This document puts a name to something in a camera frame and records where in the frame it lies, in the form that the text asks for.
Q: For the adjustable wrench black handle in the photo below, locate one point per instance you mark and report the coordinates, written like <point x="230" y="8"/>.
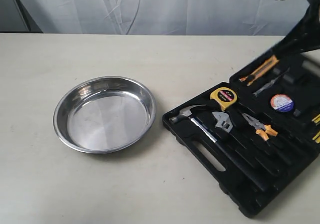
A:
<point x="244" y="148"/>

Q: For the black plastic tool case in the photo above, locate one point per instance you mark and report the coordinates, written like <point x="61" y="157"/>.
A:
<point x="193" y="124"/>

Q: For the round stainless steel tray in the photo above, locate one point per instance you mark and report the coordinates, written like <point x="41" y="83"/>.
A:
<point x="104" y="115"/>

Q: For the yellow tape measure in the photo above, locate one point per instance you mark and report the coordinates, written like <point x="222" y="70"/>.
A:
<point x="224" y="96"/>

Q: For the white backdrop curtain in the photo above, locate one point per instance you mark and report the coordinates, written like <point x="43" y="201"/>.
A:
<point x="166" y="17"/>

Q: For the clear test pen screwdriver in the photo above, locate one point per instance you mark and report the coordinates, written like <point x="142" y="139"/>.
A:
<point x="269" y="84"/>

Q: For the yellow utility knife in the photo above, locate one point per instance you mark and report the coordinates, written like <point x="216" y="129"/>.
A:
<point x="260" y="71"/>

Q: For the electrical tape roll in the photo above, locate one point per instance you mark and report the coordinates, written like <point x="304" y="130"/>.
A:
<point x="282" y="103"/>

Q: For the yellow handled pliers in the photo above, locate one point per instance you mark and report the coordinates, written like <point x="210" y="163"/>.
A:
<point x="270" y="137"/>

